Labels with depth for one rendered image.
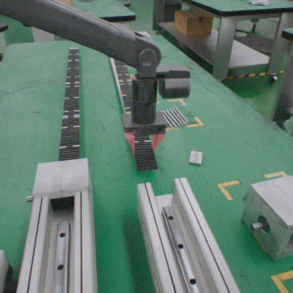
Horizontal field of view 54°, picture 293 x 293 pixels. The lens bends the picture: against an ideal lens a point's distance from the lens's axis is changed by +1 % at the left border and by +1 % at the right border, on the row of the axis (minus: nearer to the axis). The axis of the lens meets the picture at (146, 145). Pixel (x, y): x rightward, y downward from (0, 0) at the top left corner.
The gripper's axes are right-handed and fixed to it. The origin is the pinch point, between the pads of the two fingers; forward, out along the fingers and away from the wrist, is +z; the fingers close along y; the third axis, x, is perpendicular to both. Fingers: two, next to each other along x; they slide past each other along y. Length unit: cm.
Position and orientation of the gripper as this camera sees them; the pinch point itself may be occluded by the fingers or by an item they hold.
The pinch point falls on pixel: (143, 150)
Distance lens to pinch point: 72.6
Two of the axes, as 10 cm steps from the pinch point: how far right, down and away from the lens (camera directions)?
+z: -0.2, 8.2, 5.7
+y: 9.8, -0.9, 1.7
